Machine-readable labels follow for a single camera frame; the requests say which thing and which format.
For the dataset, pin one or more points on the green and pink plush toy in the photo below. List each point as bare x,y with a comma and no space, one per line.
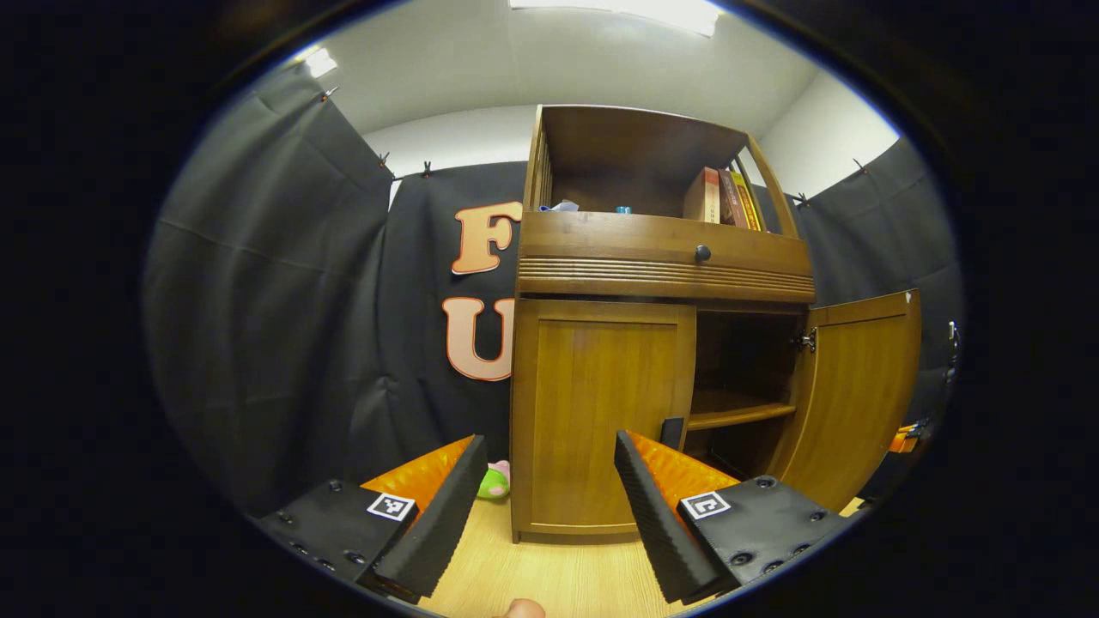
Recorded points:
494,485

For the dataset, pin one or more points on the black backdrop cloth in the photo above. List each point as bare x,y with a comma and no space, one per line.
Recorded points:
275,300

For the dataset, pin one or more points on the small ceiling light panel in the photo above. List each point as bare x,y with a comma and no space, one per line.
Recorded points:
320,62

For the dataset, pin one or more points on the large ceiling light panel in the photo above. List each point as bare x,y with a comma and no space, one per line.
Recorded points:
644,10

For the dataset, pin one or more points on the blue and white cloth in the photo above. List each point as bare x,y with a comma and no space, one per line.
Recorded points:
562,206

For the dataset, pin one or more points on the yellow book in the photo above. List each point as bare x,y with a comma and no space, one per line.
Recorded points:
745,202

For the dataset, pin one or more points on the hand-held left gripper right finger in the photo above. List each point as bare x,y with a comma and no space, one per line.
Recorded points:
652,524

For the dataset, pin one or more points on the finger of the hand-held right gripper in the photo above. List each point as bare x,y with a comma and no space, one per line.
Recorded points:
903,442

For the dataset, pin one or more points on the beige book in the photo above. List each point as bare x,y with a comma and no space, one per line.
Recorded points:
700,197

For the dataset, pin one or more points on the black round drawer knob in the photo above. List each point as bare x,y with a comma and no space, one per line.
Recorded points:
702,253

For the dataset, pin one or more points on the wooden double-door shoe cabinet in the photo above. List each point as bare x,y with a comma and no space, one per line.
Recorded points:
661,245

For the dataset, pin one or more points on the brown book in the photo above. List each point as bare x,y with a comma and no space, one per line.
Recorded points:
731,199

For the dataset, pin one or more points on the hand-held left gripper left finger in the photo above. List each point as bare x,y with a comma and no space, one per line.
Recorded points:
442,524

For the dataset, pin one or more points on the wooden shoe cabinet door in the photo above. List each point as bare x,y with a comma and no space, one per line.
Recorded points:
584,403
859,395

